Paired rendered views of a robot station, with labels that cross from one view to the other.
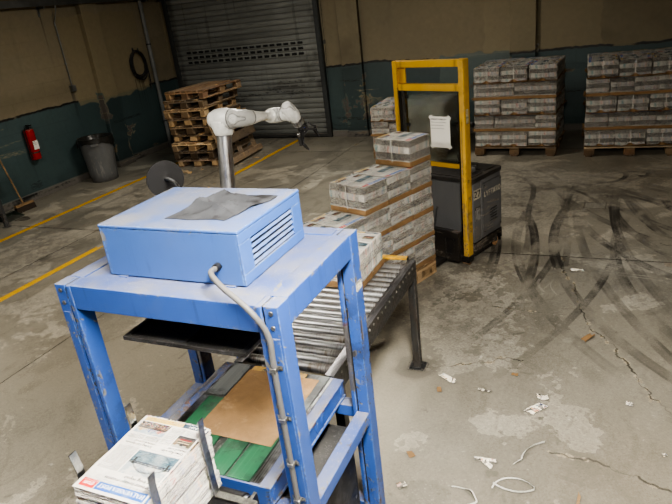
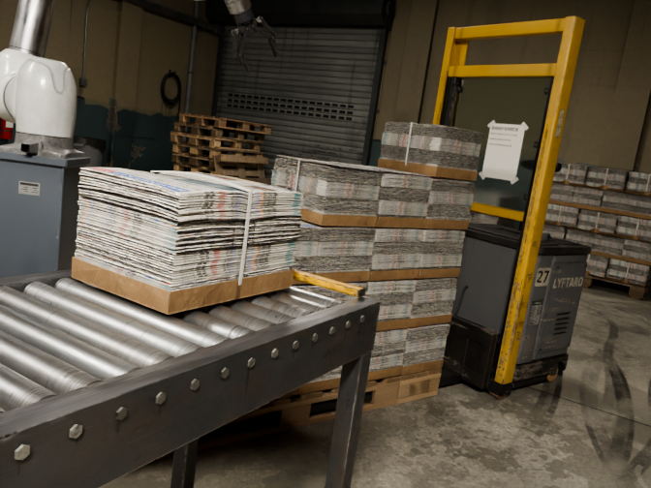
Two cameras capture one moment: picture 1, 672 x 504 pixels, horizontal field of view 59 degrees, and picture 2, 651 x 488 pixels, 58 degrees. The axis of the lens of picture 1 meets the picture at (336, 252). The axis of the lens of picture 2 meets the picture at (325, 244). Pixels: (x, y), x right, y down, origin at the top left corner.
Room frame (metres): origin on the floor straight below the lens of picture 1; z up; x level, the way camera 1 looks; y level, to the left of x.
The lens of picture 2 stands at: (2.22, -0.46, 1.14)
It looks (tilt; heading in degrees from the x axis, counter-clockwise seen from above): 10 degrees down; 4
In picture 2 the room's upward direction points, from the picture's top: 8 degrees clockwise
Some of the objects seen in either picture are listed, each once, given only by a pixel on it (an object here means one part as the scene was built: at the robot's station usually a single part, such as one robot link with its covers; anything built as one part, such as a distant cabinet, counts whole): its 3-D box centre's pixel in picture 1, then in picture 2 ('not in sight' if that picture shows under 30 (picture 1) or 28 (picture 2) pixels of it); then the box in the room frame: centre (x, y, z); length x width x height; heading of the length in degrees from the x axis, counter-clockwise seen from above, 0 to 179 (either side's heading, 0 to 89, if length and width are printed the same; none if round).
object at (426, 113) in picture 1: (432, 126); (491, 140); (5.35, -1.00, 1.28); 0.57 x 0.01 x 0.65; 43
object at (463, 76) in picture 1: (464, 162); (534, 208); (5.10, -1.21, 0.97); 0.09 x 0.09 x 1.75; 43
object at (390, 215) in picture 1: (354, 260); (281, 316); (4.54, -0.14, 0.42); 1.17 x 0.39 x 0.83; 133
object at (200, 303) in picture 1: (213, 266); not in sight; (2.15, 0.48, 1.50); 0.94 x 0.68 x 0.10; 64
